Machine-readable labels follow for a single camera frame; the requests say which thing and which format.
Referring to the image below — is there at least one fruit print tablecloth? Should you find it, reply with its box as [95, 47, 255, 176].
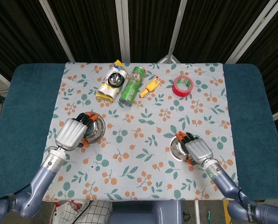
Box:
[42, 62, 240, 203]

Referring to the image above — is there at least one yellow rubber chicken toy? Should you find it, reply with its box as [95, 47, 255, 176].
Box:
[139, 77, 160, 98]

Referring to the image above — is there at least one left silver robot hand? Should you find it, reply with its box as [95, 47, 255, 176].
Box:
[54, 112, 99, 151]

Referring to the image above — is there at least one teal table cover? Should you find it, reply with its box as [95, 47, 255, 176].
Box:
[0, 63, 278, 202]

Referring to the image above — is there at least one silver call bell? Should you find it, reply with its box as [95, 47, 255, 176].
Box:
[107, 72, 125, 88]

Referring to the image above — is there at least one white checkered cloth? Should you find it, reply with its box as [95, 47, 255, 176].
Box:
[54, 200, 113, 224]

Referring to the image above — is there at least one stainless steel bowl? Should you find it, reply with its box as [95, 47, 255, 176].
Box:
[168, 136, 193, 162]
[77, 112, 106, 144]

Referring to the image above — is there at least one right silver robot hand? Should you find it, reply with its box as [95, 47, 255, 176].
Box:
[175, 132, 214, 167]

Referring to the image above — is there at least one dark folding screen white frame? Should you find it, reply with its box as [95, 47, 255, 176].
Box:
[0, 0, 278, 122]

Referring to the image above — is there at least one blue-grey robot torso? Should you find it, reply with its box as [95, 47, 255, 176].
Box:
[111, 200, 184, 224]

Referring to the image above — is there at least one red tape roll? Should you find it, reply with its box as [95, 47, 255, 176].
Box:
[172, 75, 195, 96]

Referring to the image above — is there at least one white rolls pack yellow label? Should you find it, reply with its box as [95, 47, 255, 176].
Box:
[96, 59, 128, 102]

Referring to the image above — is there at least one green chips can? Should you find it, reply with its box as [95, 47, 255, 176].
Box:
[119, 66, 146, 107]

